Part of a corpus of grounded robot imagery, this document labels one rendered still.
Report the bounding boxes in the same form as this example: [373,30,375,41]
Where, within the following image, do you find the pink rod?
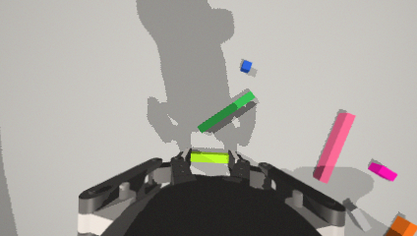
[314,113,355,183]

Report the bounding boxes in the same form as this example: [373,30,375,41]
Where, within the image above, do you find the short magenta rod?
[369,162,397,181]

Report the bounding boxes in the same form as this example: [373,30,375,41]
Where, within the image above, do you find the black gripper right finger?
[227,150,346,236]

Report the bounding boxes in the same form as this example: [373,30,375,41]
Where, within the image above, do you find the grey rod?
[343,202,372,232]

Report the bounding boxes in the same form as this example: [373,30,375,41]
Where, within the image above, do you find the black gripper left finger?
[78,148,197,236]

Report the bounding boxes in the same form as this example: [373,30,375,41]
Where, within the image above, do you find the small blue cube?
[241,60,252,73]

